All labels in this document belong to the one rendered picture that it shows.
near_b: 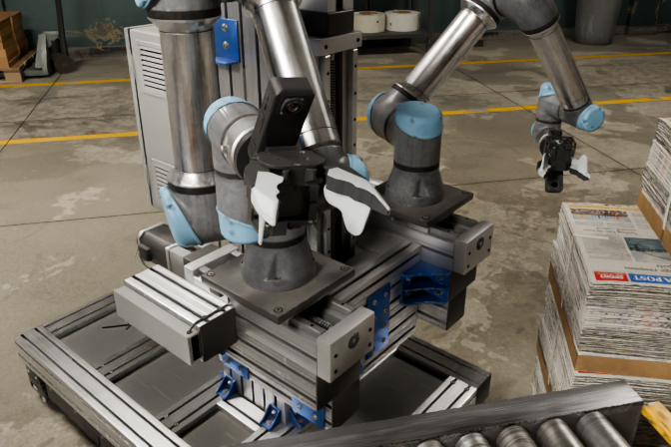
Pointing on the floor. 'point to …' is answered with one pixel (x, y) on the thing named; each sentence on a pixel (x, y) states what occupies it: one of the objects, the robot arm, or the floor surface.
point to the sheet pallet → (13, 48)
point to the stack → (608, 302)
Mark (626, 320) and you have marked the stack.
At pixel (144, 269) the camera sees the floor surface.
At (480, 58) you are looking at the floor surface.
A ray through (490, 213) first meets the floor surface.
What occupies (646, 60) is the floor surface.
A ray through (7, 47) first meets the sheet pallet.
